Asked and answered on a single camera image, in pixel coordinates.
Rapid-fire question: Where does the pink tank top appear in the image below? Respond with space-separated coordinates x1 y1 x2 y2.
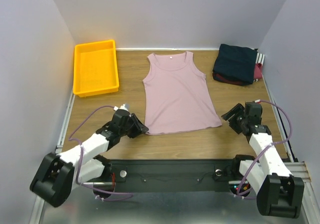
143 51 222 135

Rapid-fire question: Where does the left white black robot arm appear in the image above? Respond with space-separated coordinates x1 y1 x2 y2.
29 106 149 207

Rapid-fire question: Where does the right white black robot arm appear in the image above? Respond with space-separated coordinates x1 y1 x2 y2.
222 100 305 218

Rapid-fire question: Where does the maroon folded tank top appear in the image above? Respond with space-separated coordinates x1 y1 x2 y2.
212 63 263 86

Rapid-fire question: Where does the striped folded tank top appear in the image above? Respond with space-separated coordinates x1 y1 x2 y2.
255 52 265 65

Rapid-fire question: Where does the yellow plastic tray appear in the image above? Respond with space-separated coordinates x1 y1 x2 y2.
73 40 120 97

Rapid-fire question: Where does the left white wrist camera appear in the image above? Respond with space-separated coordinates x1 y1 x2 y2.
113 103 129 111

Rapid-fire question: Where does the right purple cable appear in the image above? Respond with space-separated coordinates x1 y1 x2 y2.
234 100 294 200

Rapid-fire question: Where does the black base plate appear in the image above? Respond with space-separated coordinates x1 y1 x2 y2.
89 159 242 193

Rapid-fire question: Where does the aluminium frame rail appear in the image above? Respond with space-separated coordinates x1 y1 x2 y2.
285 162 311 183

